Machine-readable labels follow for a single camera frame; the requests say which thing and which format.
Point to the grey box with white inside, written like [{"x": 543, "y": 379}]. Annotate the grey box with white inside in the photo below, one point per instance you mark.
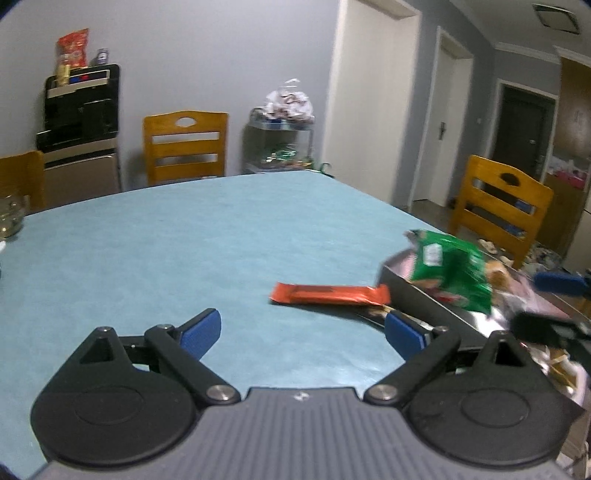
[{"x": 429, "y": 300}]

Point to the red snack bag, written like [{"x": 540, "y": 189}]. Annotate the red snack bag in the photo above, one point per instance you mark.
[{"x": 73, "y": 48}]

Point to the yellow bottle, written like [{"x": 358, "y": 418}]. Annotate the yellow bottle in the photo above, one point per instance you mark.
[{"x": 63, "y": 76}]

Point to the ceiling vent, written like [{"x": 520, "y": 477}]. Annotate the ceiling vent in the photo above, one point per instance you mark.
[{"x": 556, "y": 18}]

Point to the metal shelf cart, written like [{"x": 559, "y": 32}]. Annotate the metal shelf cart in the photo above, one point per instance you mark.
[{"x": 258, "y": 143}]

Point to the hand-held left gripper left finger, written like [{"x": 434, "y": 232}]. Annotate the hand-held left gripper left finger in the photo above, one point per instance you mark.
[{"x": 203, "y": 332}]

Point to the black beige water dispenser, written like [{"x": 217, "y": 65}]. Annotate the black beige water dispenser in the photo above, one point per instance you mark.
[{"x": 78, "y": 175}]

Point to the wooden chair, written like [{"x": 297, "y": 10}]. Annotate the wooden chair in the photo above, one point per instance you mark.
[
  {"x": 485, "y": 177},
  {"x": 207, "y": 124},
  {"x": 23, "y": 180}
]

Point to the green snack bag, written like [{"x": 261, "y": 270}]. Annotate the green snack bag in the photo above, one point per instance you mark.
[{"x": 452, "y": 272}]

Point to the tan nut snack packet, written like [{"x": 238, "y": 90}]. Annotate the tan nut snack packet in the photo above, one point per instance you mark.
[{"x": 498, "y": 277}]

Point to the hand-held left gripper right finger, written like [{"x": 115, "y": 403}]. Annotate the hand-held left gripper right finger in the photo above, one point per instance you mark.
[{"x": 406, "y": 334}]

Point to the dark door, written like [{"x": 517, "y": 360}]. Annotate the dark door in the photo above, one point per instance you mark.
[{"x": 521, "y": 134}]

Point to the white plastic bag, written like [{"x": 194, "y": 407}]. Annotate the white plastic bag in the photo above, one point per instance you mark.
[{"x": 288, "y": 104}]

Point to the glass jar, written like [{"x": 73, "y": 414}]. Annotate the glass jar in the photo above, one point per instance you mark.
[{"x": 11, "y": 219}]

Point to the beige cracker packet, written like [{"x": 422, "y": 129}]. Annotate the beige cracker packet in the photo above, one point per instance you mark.
[{"x": 561, "y": 374}]

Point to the white door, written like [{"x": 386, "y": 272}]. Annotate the white door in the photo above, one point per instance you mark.
[{"x": 450, "y": 115}]

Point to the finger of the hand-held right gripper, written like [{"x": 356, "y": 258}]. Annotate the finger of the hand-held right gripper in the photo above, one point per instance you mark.
[
  {"x": 558, "y": 282},
  {"x": 540, "y": 327}
]

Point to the orange snack bar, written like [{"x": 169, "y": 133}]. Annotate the orange snack bar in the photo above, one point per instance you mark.
[{"x": 323, "y": 295}]

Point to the small dark bottle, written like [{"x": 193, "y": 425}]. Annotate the small dark bottle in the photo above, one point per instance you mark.
[{"x": 102, "y": 57}]

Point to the wooden cabinet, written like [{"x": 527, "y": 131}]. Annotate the wooden cabinet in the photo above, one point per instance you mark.
[{"x": 575, "y": 115}]

